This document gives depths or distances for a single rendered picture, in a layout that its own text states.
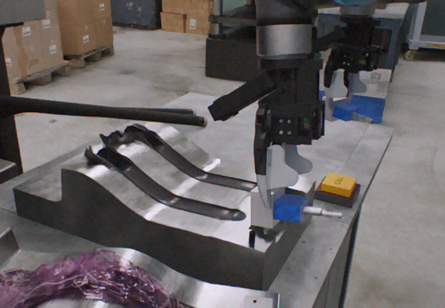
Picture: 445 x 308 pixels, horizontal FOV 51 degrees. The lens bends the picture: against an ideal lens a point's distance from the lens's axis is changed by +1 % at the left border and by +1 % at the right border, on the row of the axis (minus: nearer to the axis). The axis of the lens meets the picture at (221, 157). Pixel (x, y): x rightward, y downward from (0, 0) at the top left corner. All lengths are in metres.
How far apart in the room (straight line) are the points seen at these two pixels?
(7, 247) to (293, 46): 0.48
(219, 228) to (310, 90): 0.25
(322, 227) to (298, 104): 0.34
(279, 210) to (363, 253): 1.64
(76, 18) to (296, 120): 4.74
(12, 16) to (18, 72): 3.24
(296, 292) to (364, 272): 1.45
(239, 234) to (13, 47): 4.01
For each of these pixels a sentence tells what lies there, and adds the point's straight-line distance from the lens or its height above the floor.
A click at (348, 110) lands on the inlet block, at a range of 1.13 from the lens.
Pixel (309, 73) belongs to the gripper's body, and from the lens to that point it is 0.64.
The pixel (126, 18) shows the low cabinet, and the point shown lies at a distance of 7.93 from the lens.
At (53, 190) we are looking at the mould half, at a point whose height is 0.86.
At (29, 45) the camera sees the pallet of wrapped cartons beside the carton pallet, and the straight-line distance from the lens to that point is 4.63.
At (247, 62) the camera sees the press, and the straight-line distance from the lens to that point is 4.83.
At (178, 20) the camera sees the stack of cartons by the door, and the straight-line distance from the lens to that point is 7.60.
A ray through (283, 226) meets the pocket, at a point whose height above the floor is 0.88.
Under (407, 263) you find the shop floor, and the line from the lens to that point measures 2.33.
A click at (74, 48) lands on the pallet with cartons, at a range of 5.37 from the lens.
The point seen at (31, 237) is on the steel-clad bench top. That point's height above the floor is 0.80.
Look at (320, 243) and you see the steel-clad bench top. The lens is 0.88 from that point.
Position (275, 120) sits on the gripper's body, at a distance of 0.66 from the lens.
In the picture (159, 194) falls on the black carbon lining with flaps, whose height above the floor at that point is 0.89.
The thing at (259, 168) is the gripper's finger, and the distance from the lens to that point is 0.66.
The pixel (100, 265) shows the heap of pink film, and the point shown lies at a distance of 0.61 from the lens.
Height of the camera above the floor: 1.28
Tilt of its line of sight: 25 degrees down
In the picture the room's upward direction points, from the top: 2 degrees clockwise
